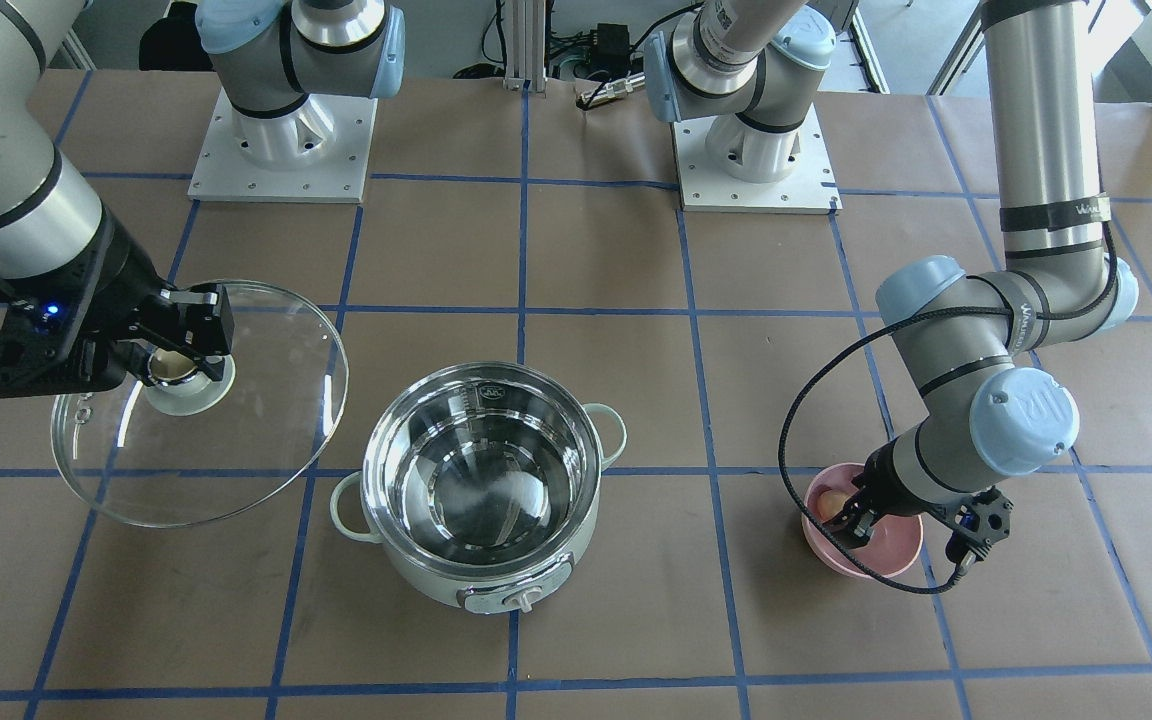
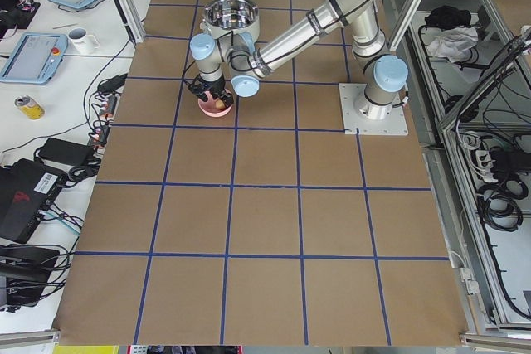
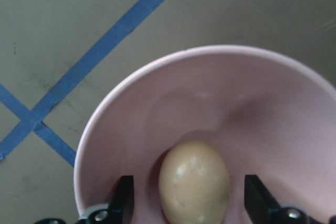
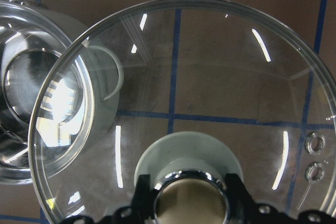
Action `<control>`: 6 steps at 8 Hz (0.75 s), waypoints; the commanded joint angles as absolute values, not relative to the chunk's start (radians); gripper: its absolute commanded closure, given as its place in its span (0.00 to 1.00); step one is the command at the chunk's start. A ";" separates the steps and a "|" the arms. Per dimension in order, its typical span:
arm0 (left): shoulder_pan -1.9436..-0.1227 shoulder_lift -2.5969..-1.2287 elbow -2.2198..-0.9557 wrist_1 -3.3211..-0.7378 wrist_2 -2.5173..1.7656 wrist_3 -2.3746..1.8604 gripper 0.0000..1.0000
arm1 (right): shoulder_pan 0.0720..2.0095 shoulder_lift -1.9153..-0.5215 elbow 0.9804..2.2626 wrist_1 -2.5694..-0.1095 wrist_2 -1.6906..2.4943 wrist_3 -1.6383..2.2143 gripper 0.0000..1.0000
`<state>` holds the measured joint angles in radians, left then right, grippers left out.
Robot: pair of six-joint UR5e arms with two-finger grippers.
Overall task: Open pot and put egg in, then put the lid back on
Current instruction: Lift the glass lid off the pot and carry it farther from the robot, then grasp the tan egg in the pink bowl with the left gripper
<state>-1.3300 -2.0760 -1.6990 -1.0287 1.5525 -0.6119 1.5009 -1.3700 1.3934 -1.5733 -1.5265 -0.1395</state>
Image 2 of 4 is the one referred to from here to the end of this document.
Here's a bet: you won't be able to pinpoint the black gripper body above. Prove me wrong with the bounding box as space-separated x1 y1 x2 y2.
186 75 225 99

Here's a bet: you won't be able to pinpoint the brown egg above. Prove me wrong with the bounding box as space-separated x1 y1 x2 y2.
215 99 225 109

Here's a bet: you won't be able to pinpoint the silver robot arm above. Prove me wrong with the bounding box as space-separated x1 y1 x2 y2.
186 0 408 120

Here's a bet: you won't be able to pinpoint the white cooking pot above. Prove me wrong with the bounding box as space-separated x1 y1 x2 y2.
200 0 260 42

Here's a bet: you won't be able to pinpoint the pink bowl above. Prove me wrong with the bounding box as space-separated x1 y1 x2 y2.
197 97 232 118

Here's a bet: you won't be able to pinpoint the power strip with plugs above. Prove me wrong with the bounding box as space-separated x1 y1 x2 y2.
88 93 119 150

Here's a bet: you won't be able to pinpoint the white mug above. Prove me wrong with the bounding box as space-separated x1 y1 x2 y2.
68 27 100 55

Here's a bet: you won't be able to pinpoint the black power adapter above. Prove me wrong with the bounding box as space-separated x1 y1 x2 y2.
34 138 95 167

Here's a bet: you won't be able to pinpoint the near teach pendant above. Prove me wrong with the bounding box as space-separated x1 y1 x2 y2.
1 32 68 85

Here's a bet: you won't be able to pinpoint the yellow drink can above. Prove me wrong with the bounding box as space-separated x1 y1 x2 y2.
14 95 45 120

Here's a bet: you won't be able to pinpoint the white crumpled cloth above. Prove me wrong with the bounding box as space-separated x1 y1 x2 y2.
426 27 478 63

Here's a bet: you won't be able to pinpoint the black cloth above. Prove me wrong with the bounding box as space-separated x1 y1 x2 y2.
425 5 471 30

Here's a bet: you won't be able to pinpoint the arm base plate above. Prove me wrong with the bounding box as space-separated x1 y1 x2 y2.
339 83 408 136

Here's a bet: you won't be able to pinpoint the coiled black cables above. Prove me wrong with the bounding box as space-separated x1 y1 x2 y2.
475 179 524 232

